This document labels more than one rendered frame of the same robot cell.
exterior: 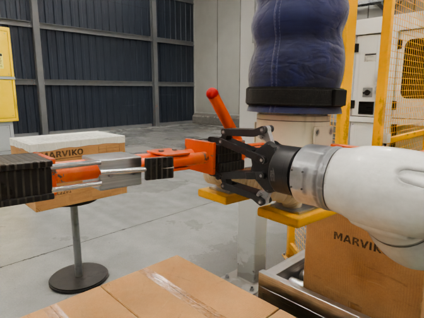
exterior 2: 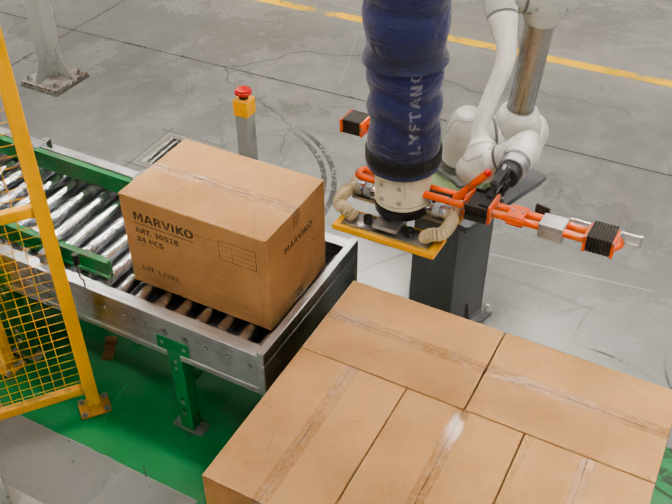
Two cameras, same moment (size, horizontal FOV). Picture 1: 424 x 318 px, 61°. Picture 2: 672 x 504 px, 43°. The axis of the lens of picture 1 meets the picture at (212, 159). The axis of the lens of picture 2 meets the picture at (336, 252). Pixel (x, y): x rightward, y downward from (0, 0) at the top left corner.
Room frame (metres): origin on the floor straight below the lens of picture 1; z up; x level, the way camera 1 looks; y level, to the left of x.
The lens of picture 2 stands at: (1.70, 1.75, 2.64)
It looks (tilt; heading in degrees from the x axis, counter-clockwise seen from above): 39 degrees down; 252
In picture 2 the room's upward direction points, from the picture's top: straight up
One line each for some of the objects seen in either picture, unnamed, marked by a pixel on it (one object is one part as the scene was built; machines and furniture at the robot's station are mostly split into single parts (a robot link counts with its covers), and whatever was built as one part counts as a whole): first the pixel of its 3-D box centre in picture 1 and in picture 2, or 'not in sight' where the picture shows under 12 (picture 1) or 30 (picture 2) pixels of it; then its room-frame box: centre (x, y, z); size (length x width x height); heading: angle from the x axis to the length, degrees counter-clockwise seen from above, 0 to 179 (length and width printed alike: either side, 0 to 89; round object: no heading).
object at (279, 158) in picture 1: (277, 168); (505, 179); (0.55, -0.10, 1.20); 0.09 x 0.07 x 0.08; 44
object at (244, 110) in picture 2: not in sight; (251, 200); (1.11, -1.20, 0.50); 0.07 x 0.07 x 1.00; 44
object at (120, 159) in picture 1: (111, 170); (553, 227); (0.54, 0.15, 1.20); 0.07 x 0.07 x 0.04; 42
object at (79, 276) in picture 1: (76, 238); not in sight; (2.33, 0.94, 0.31); 0.40 x 0.40 x 0.62
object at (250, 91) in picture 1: (294, 96); (404, 150); (0.85, -0.19, 1.31); 0.23 x 0.23 x 0.04
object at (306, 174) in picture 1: (319, 175); (512, 167); (0.50, -0.15, 1.20); 0.09 x 0.06 x 0.09; 134
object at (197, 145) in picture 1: (214, 154); (481, 205); (0.68, 0.00, 1.20); 0.10 x 0.08 x 0.06; 42
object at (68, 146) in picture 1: (70, 166); not in sight; (2.33, 0.94, 0.82); 0.60 x 0.40 x 0.40; 133
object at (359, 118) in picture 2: not in sight; (356, 123); (0.86, -0.59, 1.18); 0.09 x 0.08 x 0.05; 42
